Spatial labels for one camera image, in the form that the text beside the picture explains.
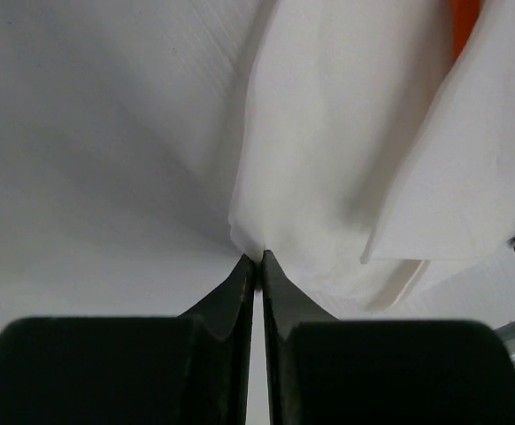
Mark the white paper napkin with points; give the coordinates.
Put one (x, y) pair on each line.
(373, 165)

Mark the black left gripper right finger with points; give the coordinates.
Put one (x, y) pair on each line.
(325, 371)

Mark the orange plastic spoon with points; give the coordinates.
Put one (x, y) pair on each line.
(464, 14)

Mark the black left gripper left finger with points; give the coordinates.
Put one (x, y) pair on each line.
(189, 369)

